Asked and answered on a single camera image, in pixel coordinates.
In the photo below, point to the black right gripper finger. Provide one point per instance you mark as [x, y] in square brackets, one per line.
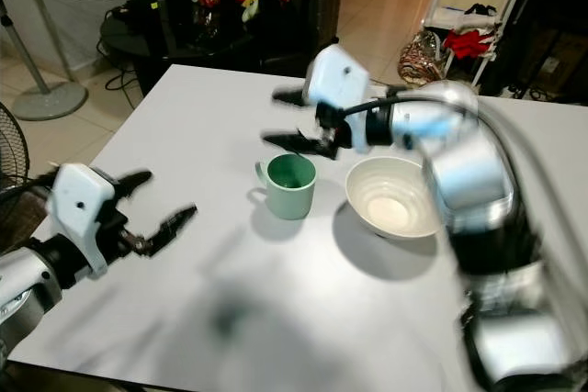
[294, 141]
[294, 96]

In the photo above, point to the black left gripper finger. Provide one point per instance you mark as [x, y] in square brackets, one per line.
[175, 229]
[136, 181]

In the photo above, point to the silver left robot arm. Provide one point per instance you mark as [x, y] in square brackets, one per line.
[23, 286]

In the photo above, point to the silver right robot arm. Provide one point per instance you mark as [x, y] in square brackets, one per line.
[478, 181]

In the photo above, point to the green ceramic mug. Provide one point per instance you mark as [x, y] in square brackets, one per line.
[289, 192]

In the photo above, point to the white ceramic bowl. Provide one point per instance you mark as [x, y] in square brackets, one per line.
[390, 204]

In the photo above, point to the black suitcase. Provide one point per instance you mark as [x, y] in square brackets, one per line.
[323, 6]

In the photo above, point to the brown patterned bag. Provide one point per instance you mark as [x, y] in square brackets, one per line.
[421, 57]

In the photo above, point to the white standing fan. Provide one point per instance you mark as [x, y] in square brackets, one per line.
[50, 98]

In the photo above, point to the black round side table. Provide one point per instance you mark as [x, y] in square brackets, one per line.
[147, 48]

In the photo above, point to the red folded cloth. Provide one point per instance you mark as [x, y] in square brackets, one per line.
[469, 43]

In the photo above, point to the black bag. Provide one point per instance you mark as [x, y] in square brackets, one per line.
[138, 14]

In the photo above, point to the white metal rack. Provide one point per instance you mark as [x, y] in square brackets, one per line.
[459, 17]

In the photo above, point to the black cabinet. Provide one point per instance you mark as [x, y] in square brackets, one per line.
[547, 34]

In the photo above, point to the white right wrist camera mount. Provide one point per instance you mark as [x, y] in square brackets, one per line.
[338, 78]

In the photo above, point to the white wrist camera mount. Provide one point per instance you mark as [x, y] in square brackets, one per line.
[83, 199]
[338, 78]

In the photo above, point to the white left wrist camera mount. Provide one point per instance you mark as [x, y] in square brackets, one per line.
[83, 199]

